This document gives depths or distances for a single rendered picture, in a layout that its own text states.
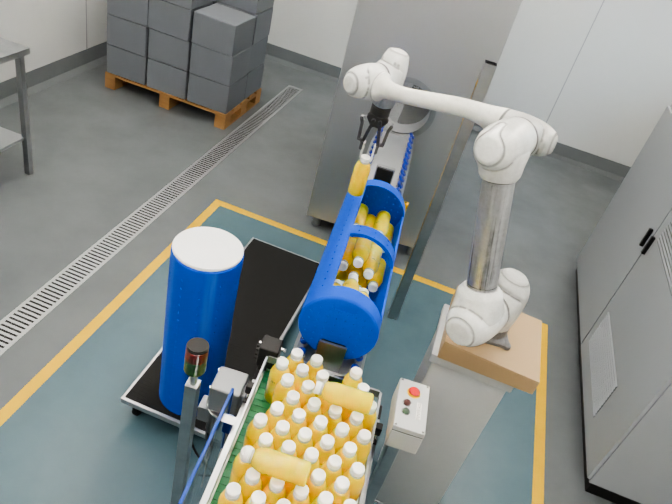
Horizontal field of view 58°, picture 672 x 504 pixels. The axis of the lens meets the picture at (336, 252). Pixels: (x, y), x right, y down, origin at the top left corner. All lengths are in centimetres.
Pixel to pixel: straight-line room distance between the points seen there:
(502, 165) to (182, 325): 142
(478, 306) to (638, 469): 167
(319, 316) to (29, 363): 176
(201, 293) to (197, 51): 337
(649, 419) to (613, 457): 31
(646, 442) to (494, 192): 179
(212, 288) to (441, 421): 105
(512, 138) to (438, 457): 144
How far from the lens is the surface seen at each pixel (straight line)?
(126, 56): 586
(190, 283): 237
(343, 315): 205
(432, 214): 344
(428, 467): 277
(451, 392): 242
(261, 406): 207
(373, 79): 210
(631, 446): 335
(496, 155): 180
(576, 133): 710
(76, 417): 316
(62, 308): 366
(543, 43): 681
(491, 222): 193
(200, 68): 550
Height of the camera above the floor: 252
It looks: 36 degrees down
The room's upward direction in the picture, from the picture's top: 16 degrees clockwise
